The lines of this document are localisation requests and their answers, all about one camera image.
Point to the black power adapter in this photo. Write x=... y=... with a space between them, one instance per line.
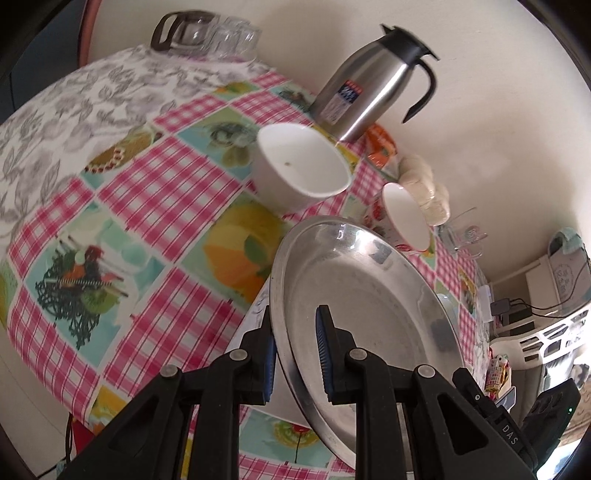
x=503 y=306

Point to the large steel plate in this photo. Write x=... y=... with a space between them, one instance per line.
x=373 y=292

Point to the square white ceramic bowl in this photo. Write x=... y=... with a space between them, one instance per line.
x=295 y=167

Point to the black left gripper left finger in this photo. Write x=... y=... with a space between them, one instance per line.
x=184 y=424

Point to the orange snack packet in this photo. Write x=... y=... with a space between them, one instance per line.
x=382 y=151

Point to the bag of white buns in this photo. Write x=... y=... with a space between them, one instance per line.
x=418 y=178

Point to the stainless steel thermos jug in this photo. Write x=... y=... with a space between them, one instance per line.
x=368 y=83

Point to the grey floral tablecloth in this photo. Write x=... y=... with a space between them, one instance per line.
x=60 y=130

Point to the clear glass mug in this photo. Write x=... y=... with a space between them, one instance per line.
x=463 y=235

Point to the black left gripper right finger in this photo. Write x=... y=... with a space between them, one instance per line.
x=416 y=423

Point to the upturned clear drinking glasses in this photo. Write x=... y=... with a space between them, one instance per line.
x=234 y=40

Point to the white plastic basket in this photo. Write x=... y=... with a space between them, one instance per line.
x=545 y=344

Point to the red rimmed white bowl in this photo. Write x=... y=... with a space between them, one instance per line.
x=395 y=216

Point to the glass coffee pot black handle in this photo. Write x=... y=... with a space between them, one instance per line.
x=185 y=32

